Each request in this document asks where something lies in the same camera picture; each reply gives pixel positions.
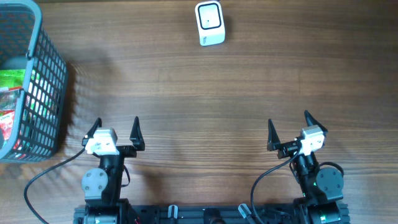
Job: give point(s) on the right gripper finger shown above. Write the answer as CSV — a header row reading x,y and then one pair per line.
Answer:
x,y
273,142
311,121

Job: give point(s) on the green gummy candy bag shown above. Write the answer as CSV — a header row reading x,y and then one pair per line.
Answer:
x,y
12,79

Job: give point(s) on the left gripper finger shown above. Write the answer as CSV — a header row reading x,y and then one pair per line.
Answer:
x,y
136,136
97,124

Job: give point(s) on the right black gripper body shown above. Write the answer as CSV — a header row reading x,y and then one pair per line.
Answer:
x,y
288,149

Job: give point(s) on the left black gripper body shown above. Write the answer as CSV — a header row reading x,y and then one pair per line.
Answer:
x,y
127,152

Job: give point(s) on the white barcode scanner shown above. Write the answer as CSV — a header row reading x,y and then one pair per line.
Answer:
x,y
210,23

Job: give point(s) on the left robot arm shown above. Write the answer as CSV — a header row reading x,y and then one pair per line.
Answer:
x,y
102,185

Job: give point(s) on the grey plastic shopping basket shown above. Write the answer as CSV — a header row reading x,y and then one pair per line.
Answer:
x,y
25,45

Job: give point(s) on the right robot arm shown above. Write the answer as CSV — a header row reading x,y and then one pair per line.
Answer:
x,y
321,183

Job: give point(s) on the red snack bar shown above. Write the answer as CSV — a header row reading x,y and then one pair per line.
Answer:
x,y
7,121

